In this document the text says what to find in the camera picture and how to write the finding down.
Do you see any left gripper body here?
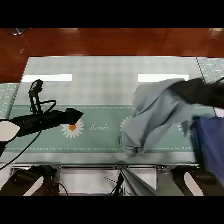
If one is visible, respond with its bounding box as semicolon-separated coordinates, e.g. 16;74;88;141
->
56;107;85;128

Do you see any grey-blue shirt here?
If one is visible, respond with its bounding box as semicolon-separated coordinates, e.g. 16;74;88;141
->
119;78;215;158

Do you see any dark blue garment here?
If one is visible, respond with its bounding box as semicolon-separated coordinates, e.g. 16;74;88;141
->
190;115;224;188

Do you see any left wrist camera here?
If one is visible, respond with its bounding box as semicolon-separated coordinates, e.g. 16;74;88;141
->
27;78;45;115

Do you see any black cable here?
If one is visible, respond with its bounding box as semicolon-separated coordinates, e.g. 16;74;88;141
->
104;171;126;197
0;99;58;171

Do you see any silver frame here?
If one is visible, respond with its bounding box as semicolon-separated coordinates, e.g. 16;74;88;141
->
0;161;202;197

